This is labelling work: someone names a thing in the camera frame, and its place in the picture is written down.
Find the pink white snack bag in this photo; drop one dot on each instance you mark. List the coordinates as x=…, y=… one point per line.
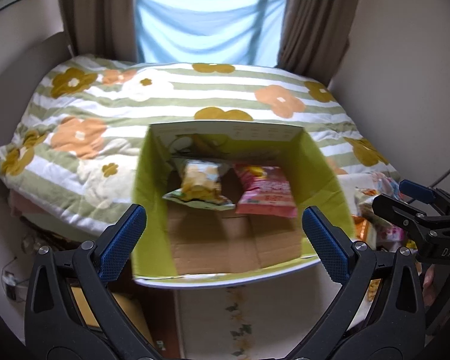
x=389, y=236

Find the yellow-green cardboard box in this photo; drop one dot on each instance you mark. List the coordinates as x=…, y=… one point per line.
x=186, y=248

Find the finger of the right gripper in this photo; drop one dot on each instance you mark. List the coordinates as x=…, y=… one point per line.
x=420, y=191
x=408, y=218

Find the white green chips bag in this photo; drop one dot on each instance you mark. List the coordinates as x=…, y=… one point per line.
x=363, y=198

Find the black lamp stand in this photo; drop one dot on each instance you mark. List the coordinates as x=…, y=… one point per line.
x=440, y=179

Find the colourful cartoon snack bag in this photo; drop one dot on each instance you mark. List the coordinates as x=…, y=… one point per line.
x=389, y=187

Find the orange snack bag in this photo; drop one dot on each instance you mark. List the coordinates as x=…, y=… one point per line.
x=365, y=231

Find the cream floral mattress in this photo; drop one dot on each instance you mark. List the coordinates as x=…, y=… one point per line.
x=261, y=320

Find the round waffle cookie pack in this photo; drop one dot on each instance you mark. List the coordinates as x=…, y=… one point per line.
x=372, y=289

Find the left brown curtain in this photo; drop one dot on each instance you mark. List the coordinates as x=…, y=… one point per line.
x=105, y=28

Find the potato chips bag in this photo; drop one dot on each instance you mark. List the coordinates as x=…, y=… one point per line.
x=201, y=184

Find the yellow snack bag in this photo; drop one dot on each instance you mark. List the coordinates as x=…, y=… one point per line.
x=411, y=245

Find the floral striped quilt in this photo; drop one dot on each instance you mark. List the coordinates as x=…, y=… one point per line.
x=75, y=150

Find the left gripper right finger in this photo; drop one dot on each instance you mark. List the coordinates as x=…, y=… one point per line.
x=390, y=327

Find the person's right hand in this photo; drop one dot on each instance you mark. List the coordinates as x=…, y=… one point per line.
x=429, y=290

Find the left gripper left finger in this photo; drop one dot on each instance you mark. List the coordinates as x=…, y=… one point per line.
x=70, y=314

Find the grey headboard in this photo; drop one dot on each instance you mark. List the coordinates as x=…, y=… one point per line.
x=19, y=81

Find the light blue hanging cloth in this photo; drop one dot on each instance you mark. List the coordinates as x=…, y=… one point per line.
x=243, y=32

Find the right brown curtain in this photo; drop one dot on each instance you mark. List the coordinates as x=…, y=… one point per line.
x=315, y=37

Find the brown curtain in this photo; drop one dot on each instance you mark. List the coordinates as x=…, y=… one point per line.
x=315, y=37
x=105, y=28

